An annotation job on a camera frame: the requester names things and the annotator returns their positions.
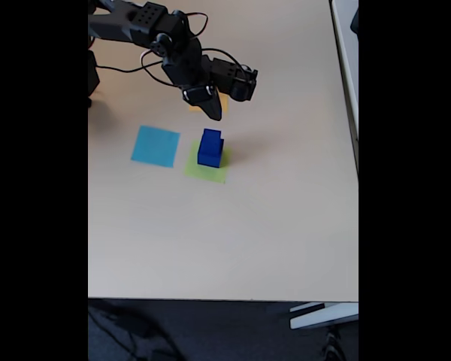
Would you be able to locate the medium blue cube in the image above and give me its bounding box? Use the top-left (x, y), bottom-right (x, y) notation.
top-left (197, 128), bottom-right (223, 157)

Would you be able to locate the green paper square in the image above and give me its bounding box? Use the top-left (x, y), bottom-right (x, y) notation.
top-left (183, 141), bottom-right (233, 185)

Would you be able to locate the white table foot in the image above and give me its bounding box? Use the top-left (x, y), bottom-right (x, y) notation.
top-left (289, 302), bottom-right (359, 331)

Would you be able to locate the orange paper square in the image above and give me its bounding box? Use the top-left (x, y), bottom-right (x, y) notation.
top-left (189, 93), bottom-right (229, 113)

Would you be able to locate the light blue paper square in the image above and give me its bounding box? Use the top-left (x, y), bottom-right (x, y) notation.
top-left (130, 125), bottom-right (182, 168)

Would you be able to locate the large blue cube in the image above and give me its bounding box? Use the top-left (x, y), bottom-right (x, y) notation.
top-left (196, 138), bottom-right (226, 168)

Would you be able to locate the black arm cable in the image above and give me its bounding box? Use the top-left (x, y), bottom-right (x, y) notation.
top-left (140, 12), bottom-right (209, 89)

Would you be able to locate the black floor cable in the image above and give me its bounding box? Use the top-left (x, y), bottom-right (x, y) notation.
top-left (88, 300), bottom-right (181, 361)

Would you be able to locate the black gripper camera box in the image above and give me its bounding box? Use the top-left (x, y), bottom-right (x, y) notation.
top-left (210, 57), bottom-right (259, 102)

